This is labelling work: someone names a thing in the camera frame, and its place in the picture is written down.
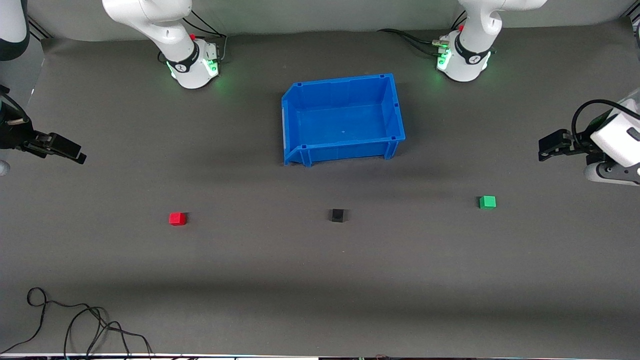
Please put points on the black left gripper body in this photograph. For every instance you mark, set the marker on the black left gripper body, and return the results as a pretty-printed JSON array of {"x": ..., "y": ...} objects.
[{"x": 581, "y": 141}]

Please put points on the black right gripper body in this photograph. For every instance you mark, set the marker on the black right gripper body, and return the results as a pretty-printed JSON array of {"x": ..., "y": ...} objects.
[{"x": 11, "y": 134}]

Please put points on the small green cube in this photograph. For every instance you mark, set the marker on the small green cube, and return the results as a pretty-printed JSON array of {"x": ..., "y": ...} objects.
[{"x": 487, "y": 202}]

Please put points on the small red cube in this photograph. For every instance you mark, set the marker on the small red cube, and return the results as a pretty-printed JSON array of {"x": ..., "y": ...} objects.
[{"x": 177, "y": 219}]

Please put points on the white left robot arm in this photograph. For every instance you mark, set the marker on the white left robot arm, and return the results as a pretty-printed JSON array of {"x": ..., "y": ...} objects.
[{"x": 470, "y": 60}]

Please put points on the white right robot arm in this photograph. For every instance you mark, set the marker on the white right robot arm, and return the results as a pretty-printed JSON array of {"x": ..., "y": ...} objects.
[{"x": 150, "y": 15}]

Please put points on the small black cube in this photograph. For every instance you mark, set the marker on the small black cube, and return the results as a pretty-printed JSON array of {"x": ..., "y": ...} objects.
[{"x": 337, "y": 215}]

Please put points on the blue plastic storage bin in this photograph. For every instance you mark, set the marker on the blue plastic storage bin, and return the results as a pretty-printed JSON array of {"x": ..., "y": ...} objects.
[{"x": 345, "y": 120}]

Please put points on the dark grey table mat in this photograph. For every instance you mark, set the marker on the dark grey table mat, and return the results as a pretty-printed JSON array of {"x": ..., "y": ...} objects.
[{"x": 320, "y": 280}]

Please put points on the small black bracket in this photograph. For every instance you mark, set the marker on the small black bracket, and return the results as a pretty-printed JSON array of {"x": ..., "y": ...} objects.
[{"x": 4, "y": 89}]

